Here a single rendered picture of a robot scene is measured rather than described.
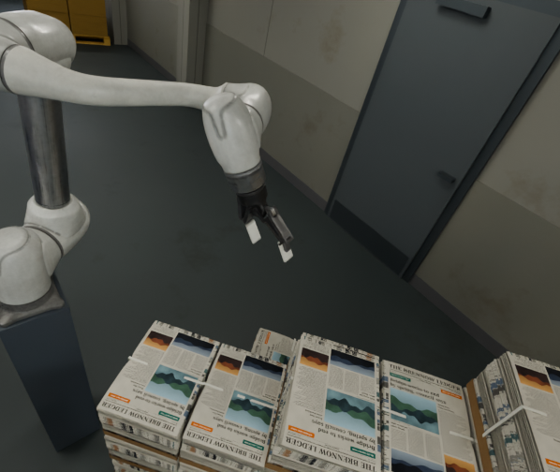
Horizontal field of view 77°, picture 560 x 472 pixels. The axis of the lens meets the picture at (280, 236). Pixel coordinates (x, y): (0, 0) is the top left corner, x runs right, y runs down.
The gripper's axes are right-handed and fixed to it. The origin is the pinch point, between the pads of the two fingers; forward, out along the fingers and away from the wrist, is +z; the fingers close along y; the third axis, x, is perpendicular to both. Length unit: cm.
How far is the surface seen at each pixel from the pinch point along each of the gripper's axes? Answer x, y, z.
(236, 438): -37, 1, 56
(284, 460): -30, 19, 54
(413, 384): 16, 33, 60
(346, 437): -15, 31, 48
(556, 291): 169, 43, 154
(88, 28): 185, -691, -30
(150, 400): -50, -24, 43
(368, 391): 2, 26, 52
